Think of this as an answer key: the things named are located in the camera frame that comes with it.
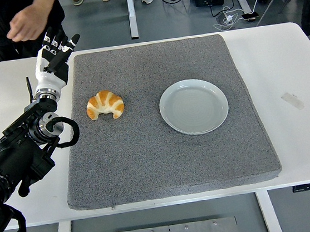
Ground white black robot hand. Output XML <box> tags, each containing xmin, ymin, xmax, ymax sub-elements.
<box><xmin>28</xmin><ymin>23</ymin><xmax>87</xmax><ymax>94</ymax></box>

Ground person's hand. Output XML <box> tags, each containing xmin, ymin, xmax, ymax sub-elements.
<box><xmin>3</xmin><ymin>1</ymin><xmax>51</xmax><ymax>44</ymax></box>

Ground golden croissant bread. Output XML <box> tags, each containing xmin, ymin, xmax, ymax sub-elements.
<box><xmin>85</xmin><ymin>88</ymin><xmax>127</xmax><ymax>122</ymax></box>

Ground pale grey round plate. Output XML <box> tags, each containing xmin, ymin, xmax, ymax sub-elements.
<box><xmin>156</xmin><ymin>75</ymin><xmax>232</xmax><ymax>140</ymax></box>

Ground grey fabric mat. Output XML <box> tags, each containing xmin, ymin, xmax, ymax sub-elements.
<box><xmin>50</xmin><ymin>28</ymin><xmax>285</xmax><ymax>214</ymax></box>

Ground grey power strip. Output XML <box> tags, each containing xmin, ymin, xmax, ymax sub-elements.
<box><xmin>215</xmin><ymin>12</ymin><xmax>229</xmax><ymax>25</ymax></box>

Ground black smartphone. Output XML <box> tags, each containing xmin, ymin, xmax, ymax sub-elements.
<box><xmin>241</xmin><ymin>11</ymin><xmax>260</xmax><ymax>24</ymax></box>

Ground clear tape strip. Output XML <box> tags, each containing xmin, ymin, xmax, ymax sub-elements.
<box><xmin>280</xmin><ymin>90</ymin><xmax>306</xmax><ymax>112</ymax></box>

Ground white charger with cable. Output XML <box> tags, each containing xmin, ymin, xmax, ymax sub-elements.
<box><xmin>211</xmin><ymin>3</ymin><xmax>247</xmax><ymax>33</ymax></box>

